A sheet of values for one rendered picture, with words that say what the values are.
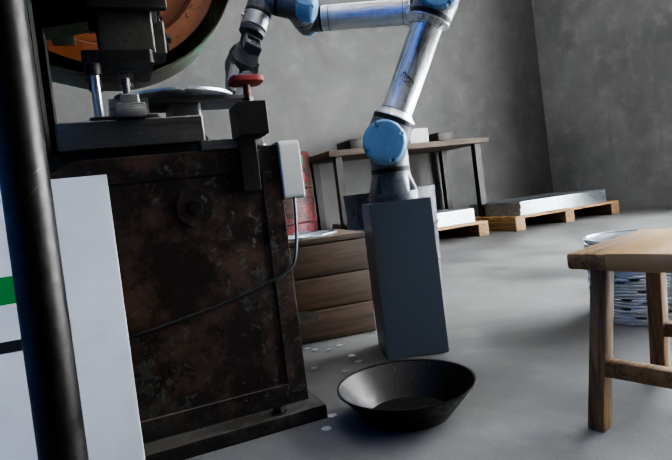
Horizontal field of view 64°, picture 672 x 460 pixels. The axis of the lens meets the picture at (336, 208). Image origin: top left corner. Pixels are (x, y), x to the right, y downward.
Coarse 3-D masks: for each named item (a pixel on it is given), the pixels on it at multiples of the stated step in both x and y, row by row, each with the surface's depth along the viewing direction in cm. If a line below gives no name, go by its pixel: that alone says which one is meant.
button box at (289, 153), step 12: (276, 144) 123; (288, 144) 123; (288, 156) 123; (288, 168) 123; (300, 168) 124; (288, 180) 123; (300, 180) 124; (288, 192) 122; (300, 192) 124; (228, 300) 117; (204, 312) 115; (168, 324) 112; (132, 336) 109
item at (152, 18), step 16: (96, 16) 127; (112, 16) 128; (128, 16) 129; (144, 16) 131; (96, 32) 127; (112, 32) 128; (128, 32) 129; (144, 32) 131; (160, 32) 135; (112, 48) 128; (128, 48) 129; (144, 48) 131; (160, 48) 134
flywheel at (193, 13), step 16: (176, 0) 177; (192, 0) 175; (208, 0) 177; (176, 16) 176; (192, 16) 175; (176, 32) 173; (192, 32) 175; (48, 48) 159; (64, 48) 160; (80, 48) 162; (96, 48) 164; (176, 48) 175; (64, 64) 168; (80, 64) 165
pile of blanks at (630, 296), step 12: (588, 276) 173; (624, 276) 158; (636, 276) 156; (624, 288) 158; (636, 288) 156; (624, 300) 160; (636, 300) 156; (624, 312) 159; (636, 312) 157; (624, 324) 159; (636, 324) 157
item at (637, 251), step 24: (624, 240) 106; (648, 240) 101; (576, 264) 98; (600, 264) 94; (624, 264) 91; (648, 264) 88; (600, 288) 98; (648, 288) 115; (600, 312) 98; (648, 312) 116; (600, 336) 98; (600, 360) 98; (624, 360) 97; (600, 384) 98; (648, 384) 92; (600, 408) 98
